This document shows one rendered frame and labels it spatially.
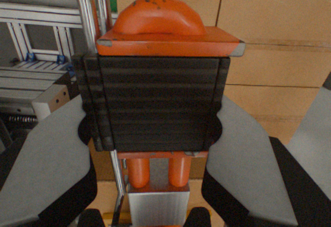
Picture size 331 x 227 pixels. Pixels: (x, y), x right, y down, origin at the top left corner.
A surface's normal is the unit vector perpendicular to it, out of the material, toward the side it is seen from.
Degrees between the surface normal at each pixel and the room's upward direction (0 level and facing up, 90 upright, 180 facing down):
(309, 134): 0
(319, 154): 0
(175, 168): 25
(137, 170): 1
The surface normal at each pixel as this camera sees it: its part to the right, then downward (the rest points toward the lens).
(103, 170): 0.02, -0.84
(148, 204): 0.04, 0.53
